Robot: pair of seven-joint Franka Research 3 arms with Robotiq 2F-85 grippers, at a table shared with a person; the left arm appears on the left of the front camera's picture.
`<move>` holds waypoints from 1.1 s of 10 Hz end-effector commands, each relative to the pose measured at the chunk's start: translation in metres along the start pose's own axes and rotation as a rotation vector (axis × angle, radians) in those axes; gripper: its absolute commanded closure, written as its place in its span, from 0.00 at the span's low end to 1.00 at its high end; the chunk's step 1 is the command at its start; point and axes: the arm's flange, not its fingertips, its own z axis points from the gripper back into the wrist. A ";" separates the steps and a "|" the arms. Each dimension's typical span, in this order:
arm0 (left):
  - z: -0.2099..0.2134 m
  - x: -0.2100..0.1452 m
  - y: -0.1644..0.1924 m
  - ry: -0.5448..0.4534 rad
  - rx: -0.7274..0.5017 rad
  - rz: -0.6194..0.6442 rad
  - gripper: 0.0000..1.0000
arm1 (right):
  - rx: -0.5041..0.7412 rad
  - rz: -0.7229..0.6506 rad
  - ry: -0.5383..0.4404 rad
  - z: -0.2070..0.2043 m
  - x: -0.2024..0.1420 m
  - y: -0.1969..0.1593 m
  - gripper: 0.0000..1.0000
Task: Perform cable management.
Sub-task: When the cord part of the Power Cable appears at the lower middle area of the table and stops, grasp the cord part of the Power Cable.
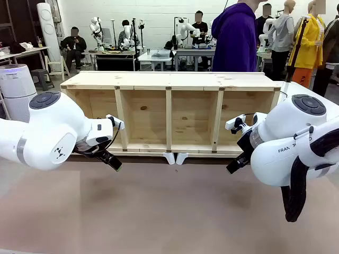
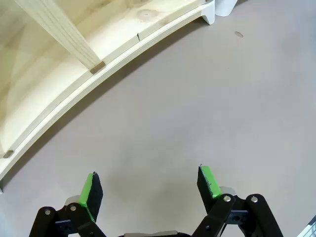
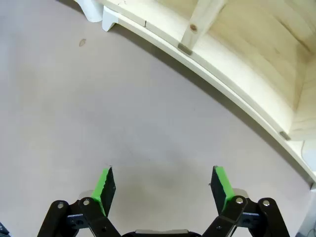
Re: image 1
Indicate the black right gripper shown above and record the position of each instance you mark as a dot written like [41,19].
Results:
[245,145]

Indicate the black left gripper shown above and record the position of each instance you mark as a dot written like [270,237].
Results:
[90,150]

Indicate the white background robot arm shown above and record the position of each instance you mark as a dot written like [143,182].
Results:
[96,31]
[186,31]
[266,34]

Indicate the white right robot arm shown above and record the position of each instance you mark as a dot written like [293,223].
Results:
[286,137]

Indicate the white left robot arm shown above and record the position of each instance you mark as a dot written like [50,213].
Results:
[50,127]

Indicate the wood riser white legs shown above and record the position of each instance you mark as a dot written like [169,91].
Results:
[169,158]
[182,158]

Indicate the pine wooden shelf unit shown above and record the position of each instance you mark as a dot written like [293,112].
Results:
[169,82]

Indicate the black framed work table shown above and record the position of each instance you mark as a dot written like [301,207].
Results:
[114,56]

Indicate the white wooden step chair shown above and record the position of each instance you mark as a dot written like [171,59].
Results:
[57,67]

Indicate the grey plastic stool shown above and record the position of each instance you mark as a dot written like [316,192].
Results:
[42,78]

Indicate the white work table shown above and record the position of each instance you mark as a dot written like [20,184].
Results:
[156,56]

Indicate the white cylindrical air purifier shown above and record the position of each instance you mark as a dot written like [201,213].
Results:
[16,90]

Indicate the grey work table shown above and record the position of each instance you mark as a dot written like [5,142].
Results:
[194,51]

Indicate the seated person black clothes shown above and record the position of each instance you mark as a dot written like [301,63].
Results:
[74,45]

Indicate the person in purple hoodie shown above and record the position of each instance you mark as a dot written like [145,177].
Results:
[234,39]

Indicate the seated person plaid shirt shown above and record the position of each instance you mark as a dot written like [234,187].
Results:
[124,35]

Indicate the black yellow tripod stand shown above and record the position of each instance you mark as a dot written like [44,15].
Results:
[296,50]

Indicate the mannequin grey hoodie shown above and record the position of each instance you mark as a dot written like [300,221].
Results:
[283,34]

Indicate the mannequin yellow jacket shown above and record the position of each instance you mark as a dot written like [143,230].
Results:
[308,45]

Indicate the cluttered white side table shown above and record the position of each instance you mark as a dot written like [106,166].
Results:
[23,51]

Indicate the person black shirt working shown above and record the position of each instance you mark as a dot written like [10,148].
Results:
[200,27]

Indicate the tall white air conditioner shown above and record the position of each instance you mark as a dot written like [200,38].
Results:
[49,34]

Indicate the standing person black top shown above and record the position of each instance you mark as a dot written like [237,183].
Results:
[263,22]

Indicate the person dark jacket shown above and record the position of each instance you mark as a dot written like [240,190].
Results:
[329,53]

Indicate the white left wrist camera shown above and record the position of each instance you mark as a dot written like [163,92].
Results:
[116,122]

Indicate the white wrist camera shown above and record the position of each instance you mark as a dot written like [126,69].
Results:
[234,123]
[116,122]

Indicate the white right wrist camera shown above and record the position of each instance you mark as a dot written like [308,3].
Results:
[234,123]

